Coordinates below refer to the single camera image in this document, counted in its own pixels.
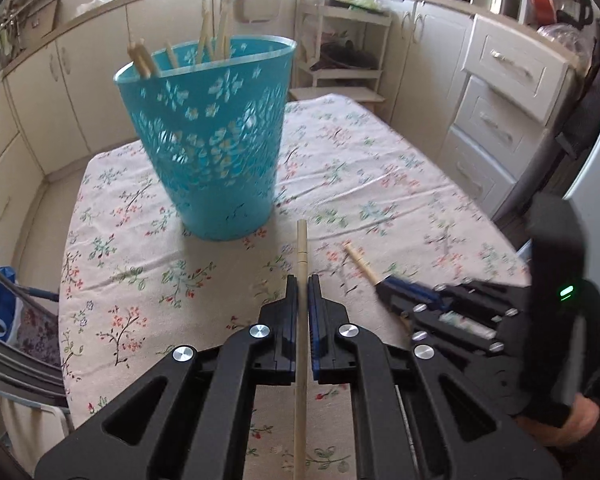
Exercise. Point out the bunch of bamboo chopsticks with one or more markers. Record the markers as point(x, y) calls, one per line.
point(203, 35)

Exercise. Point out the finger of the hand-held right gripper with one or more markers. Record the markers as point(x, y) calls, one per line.
point(455, 337)
point(415, 291)

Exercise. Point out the curved chrome tube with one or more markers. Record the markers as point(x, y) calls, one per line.
point(2, 285)

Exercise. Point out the grey metal rail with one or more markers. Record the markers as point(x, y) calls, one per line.
point(20, 375)

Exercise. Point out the bamboo chopstick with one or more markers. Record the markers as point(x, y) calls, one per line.
point(362, 265)
point(302, 245)

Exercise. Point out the purple floral cloth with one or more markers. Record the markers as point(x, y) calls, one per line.
point(40, 335)

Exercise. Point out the cream cabinet with tall doors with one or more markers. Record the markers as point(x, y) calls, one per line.
point(90, 90)

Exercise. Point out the teal perforated plastic basket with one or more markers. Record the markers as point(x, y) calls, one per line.
point(215, 160)

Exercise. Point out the white hanging bin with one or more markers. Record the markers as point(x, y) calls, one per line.
point(257, 2)

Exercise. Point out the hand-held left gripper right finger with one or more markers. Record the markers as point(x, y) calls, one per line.
point(320, 320)

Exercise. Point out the white shelf rack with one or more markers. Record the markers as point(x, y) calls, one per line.
point(345, 55)

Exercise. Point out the floral tablecloth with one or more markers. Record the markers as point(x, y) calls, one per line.
point(380, 200)

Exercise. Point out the person's right hand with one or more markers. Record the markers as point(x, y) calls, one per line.
point(575, 425)

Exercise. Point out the cream cabinet with wide drawers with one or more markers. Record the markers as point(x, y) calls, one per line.
point(5, 160)

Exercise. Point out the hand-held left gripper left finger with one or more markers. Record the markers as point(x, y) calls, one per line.
point(285, 320)

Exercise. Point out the cream cabinet with panelled drawers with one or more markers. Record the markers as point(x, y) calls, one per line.
point(500, 110)

